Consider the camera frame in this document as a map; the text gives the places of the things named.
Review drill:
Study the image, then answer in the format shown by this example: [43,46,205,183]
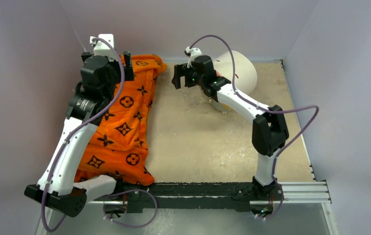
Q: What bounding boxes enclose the orange patterned pillowcase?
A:
[74,54,167,186]

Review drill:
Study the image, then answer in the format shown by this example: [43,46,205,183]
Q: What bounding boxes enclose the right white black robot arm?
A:
[171,51,289,199]

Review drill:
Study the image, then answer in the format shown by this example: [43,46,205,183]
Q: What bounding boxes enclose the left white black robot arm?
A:
[24,51,135,217]

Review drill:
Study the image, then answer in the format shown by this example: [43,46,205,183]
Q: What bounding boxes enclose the white cylinder with orange face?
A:
[213,50,257,99]

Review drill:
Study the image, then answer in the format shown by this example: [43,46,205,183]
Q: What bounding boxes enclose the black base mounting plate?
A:
[101,182,283,215]

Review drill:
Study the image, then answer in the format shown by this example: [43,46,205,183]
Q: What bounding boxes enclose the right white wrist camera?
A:
[184,47,202,68]

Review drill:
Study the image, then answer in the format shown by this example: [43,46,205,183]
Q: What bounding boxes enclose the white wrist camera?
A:
[184,47,202,68]
[90,33,116,61]

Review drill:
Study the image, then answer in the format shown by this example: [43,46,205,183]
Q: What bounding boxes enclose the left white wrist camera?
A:
[90,33,116,61]

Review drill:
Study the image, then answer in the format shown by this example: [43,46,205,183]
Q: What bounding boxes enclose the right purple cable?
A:
[189,34,320,221]

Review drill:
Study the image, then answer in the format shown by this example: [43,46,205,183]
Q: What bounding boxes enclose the purple cable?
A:
[189,34,320,221]
[41,36,158,233]

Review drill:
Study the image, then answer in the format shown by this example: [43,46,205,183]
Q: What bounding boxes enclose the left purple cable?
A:
[41,36,158,233]

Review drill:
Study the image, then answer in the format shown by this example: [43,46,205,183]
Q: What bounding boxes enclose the aluminium rail frame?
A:
[47,182,336,235]

